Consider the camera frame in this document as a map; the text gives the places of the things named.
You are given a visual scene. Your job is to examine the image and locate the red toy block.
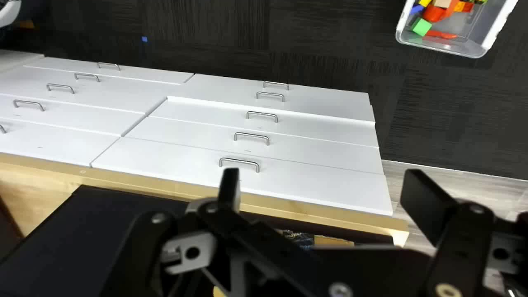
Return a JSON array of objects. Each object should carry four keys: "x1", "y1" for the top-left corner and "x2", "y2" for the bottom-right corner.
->
[{"x1": 422, "y1": 4, "x2": 452, "y2": 24}]

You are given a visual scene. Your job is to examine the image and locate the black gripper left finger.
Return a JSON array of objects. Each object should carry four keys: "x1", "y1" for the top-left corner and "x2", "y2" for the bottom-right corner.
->
[{"x1": 185, "y1": 166, "x2": 310, "y2": 277}]

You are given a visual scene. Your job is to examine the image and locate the green toy block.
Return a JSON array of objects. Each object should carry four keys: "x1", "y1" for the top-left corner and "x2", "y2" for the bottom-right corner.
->
[{"x1": 411, "y1": 16, "x2": 435, "y2": 37}]

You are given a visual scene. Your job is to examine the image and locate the white curved object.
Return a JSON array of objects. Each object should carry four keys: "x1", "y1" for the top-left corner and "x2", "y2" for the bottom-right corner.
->
[{"x1": 0, "y1": 0, "x2": 23, "y2": 29}]

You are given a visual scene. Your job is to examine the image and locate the black shelf cabinet white doors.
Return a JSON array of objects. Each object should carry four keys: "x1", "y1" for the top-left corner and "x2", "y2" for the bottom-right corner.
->
[{"x1": 0, "y1": 184, "x2": 221, "y2": 297}]

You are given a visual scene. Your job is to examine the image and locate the clear plastic bin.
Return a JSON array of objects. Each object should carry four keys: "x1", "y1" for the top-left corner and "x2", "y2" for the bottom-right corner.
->
[{"x1": 394, "y1": 0, "x2": 520, "y2": 60}]

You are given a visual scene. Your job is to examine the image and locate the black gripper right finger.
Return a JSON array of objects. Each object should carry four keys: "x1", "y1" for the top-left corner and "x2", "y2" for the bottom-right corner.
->
[{"x1": 399, "y1": 168, "x2": 495, "y2": 297}]

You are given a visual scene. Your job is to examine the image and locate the white drawer counter wooden top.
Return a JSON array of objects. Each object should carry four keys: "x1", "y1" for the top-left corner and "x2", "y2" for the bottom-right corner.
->
[{"x1": 0, "y1": 47, "x2": 412, "y2": 249}]

